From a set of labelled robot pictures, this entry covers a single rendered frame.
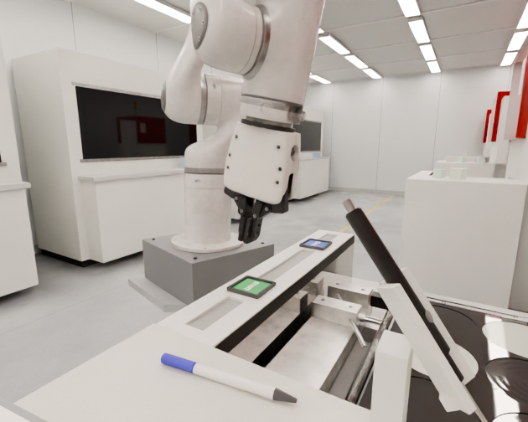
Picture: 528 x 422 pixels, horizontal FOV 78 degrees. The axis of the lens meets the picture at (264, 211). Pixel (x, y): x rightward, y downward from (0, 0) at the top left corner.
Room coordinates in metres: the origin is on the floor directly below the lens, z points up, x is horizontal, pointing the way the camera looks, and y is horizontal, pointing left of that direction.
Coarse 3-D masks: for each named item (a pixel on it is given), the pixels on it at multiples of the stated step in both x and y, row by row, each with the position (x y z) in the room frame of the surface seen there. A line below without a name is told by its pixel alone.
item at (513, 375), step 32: (448, 320) 0.49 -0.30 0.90; (480, 320) 0.49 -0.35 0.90; (512, 320) 0.49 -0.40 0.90; (480, 352) 0.40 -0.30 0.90; (416, 384) 0.34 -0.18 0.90; (480, 384) 0.34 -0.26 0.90; (512, 384) 0.34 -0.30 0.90; (416, 416) 0.30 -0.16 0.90; (448, 416) 0.30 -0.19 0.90; (512, 416) 0.30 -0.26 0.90
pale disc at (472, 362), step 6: (462, 348) 0.41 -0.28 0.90; (414, 354) 0.40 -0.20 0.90; (462, 354) 0.40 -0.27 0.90; (468, 354) 0.40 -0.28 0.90; (414, 360) 0.39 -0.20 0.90; (468, 360) 0.39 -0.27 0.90; (474, 360) 0.39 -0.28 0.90; (414, 366) 0.37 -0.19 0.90; (420, 366) 0.37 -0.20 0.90; (474, 366) 0.37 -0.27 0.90; (420, 372) 0.36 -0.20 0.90; (426, 372) 0.36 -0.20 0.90; (474, 372) 0.36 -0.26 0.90
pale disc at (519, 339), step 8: (488, 328) 0.46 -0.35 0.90; (496, 328) 0.46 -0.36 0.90; (504, 328) 0.46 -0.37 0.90; (512, 328) 0.46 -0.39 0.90; (520, 328) 0.46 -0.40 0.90; (488, 336) 0.44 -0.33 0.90; (496, 336) 0.44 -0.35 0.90; (504, 336) 0.44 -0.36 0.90; (512, 336) 0.44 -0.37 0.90; (520, 336) 0.44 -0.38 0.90; (496, 344) 0.42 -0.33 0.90; (504, 344) 0.42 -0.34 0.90; (512, 344) 0.42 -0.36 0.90; (520, 344) 0.42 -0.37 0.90; (512, 352) 0.40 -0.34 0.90; (520, 352) 0.40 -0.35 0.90
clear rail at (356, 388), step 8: (384, 320) 0.48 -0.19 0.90; (384, 328) 0.46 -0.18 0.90; (376, 344) 0.42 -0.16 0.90; (368, 352) 0.40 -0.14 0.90; (368, 360) 0.38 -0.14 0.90; (360, 368) 0.37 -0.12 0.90; (368, 368) 0.37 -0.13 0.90; (360, 376) 0.35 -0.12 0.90; (368, 376) 0.36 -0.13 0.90; (352, 384) 0.34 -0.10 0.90; (360, 384) 0.34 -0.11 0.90; (352, 392) 0.33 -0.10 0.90; (360, 392) 0.33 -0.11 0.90; (352, 400) 0.31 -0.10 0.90
